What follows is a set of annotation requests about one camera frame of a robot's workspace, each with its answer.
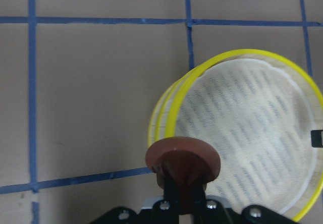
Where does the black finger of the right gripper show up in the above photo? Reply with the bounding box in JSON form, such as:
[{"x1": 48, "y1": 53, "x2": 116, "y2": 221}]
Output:
[{"x1": 310, "y1": 130, "x2": 323, "y2": 148}]

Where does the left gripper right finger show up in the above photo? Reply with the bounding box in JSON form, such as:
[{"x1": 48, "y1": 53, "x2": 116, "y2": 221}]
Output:
[{"x1": 193, "y1": 183, "x2": 207, "y2": 215}]

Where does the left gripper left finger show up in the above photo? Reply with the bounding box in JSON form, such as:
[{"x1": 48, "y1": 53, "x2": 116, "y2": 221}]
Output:
[{"x1": 163, "y1": 177, "x2": 180, "y2": 215}]

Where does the brown bun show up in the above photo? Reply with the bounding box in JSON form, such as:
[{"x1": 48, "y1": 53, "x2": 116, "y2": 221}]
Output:
[{"x1": 145, "y1": 137, "x2": 221, "y2": 214}]

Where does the yellow steamer layer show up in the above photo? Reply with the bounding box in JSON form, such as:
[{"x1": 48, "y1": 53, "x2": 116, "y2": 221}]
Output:
[
  {"x1": 147, "y1": 67, "x2": 204, "y2": 147},
  {"x1": 149, "y1": 49, "x2": 322, "y2": 221}
]

